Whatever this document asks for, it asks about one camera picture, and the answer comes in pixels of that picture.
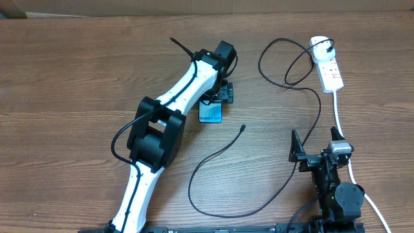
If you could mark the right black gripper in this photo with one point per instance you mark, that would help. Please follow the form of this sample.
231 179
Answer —
309 160

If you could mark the white power strip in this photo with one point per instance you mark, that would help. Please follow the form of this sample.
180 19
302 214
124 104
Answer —
329 75

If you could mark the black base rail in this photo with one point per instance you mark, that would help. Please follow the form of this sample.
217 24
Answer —
277 228

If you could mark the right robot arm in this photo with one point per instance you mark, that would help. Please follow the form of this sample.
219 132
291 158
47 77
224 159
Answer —
340 203

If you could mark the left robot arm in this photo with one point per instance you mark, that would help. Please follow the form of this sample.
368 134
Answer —
156 132

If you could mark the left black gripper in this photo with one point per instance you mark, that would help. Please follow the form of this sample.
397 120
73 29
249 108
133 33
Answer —
226 94

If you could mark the white USB charger plug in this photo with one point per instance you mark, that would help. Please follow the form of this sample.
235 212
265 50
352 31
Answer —
322 49

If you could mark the Samsung Galaxy smartphone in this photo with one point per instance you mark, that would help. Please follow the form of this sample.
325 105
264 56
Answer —
210 113

